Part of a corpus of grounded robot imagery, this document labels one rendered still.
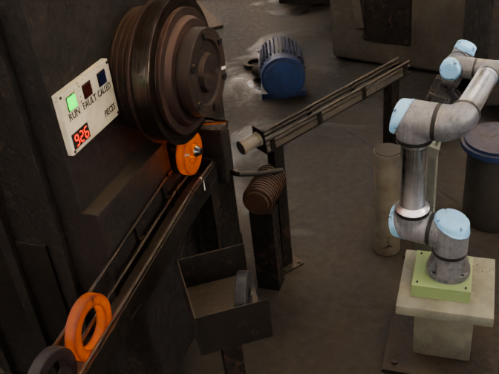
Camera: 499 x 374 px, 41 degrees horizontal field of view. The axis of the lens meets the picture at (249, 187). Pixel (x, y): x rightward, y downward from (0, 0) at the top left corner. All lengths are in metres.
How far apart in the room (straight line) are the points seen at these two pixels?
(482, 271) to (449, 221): 0.32
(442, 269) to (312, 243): 0.92
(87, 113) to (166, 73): 0.26
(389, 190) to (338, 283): 0.46
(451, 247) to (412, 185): 0.26
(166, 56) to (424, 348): 1.40
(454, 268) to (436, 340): 0.31
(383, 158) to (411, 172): 0.58
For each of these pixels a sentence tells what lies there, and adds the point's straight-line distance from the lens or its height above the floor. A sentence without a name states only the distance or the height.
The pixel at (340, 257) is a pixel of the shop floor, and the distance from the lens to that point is 3.06.
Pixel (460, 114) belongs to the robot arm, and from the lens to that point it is 2.10.
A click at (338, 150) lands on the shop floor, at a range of 3.87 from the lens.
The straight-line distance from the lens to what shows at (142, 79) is 1.98.
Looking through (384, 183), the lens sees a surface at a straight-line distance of 2.84.
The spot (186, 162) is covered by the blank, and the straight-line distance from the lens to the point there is 2.25.
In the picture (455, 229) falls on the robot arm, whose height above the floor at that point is 0.57.
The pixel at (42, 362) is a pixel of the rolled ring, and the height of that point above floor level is 0.75.
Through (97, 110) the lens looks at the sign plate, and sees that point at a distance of 1.98.
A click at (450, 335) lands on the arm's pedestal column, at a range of 2.54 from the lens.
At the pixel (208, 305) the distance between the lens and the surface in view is 1.98.
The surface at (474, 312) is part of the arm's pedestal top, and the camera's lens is 2.40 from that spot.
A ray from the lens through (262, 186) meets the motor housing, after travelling 2.59.
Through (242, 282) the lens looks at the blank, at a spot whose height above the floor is 0.75.
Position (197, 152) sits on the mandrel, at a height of 0.83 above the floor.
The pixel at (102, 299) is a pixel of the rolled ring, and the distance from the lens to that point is 1.90.
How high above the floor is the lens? 1.92
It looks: 32 degrees down
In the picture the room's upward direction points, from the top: 7 degrees counter-clockwise
